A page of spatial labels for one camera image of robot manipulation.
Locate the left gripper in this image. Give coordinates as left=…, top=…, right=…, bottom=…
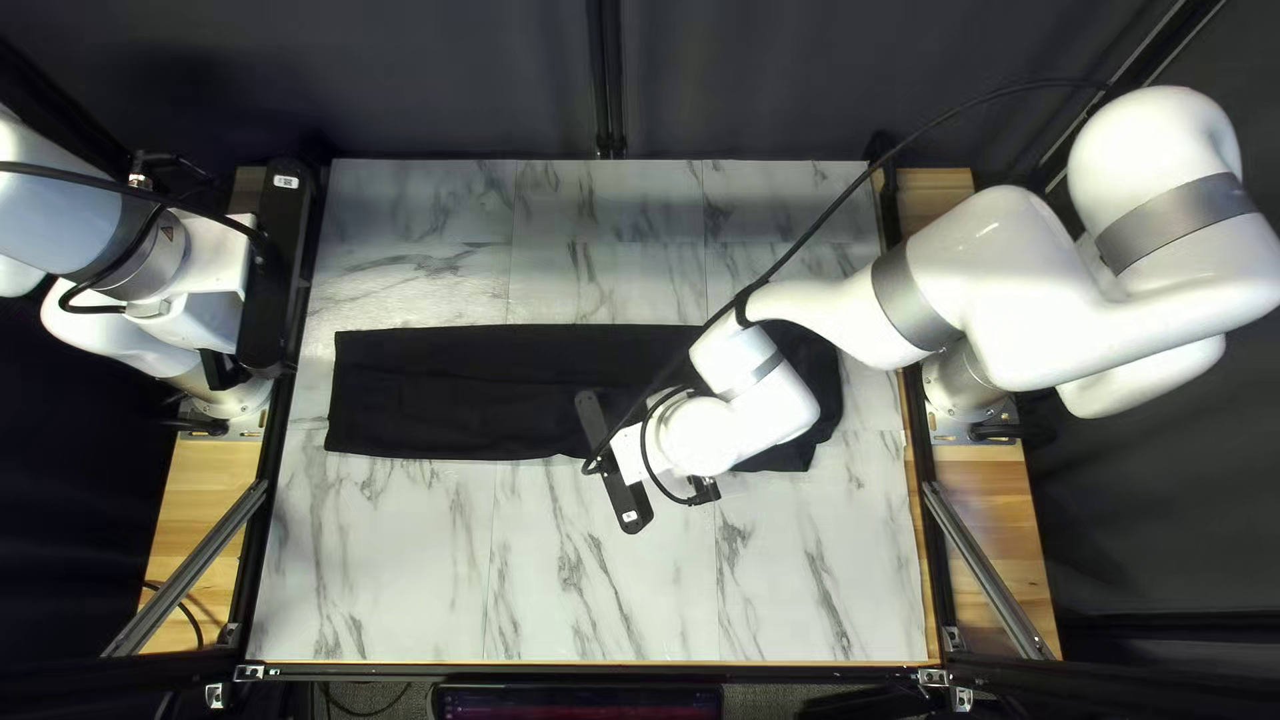
left=125, top=213, right=253, bottom=353

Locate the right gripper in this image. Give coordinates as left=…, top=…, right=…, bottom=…
left=608, top=420, right=663, bottom=489

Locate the black cable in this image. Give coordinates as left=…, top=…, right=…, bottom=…
left=580, top=77, right=1113, bottom=507
left=0, top=148, right=273, bottom=317

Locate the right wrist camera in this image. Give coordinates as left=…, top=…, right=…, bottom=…
left=573, top=389, right=657, bottom=536

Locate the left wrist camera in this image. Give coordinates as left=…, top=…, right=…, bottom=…
left=233, top=157, right=317, bottom=373

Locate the black t-shirt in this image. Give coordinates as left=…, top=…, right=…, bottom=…
left=323, top=321, right=845, bottom=474

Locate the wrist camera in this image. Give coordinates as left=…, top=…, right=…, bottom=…
left=233, top=157, right=317, bottom=373
left=573, top=389, right=657, bottom=536

